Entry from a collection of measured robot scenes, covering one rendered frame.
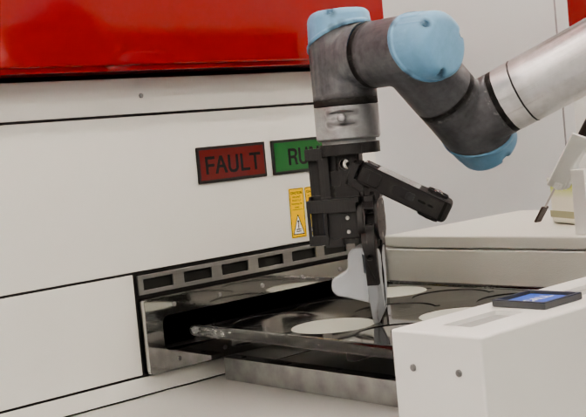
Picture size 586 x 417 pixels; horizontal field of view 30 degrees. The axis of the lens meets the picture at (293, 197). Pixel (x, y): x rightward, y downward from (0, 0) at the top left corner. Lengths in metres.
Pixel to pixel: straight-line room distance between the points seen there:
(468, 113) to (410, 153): 2.71
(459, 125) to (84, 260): 0.47
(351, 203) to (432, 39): 0.22
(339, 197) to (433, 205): 0.11
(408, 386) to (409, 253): 0.74
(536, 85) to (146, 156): 0.50
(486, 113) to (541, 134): 3.33
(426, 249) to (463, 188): 2.55
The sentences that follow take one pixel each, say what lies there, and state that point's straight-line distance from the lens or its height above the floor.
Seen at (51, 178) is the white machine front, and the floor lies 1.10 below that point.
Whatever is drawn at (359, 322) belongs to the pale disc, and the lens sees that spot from 1.31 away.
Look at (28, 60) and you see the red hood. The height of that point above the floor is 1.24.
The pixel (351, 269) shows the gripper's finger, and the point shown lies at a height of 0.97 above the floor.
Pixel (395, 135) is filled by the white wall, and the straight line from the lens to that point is 3.89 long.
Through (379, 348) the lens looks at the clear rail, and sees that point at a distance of 1.14.
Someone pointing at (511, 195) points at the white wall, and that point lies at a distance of 4.39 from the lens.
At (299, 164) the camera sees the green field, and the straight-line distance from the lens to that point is 1.55.
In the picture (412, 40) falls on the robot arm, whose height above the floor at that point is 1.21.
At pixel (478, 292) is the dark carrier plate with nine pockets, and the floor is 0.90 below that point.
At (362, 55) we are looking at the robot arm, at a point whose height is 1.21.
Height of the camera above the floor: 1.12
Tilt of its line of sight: 3 degrees down
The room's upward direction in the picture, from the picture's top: 5 degrees counter-clockwise
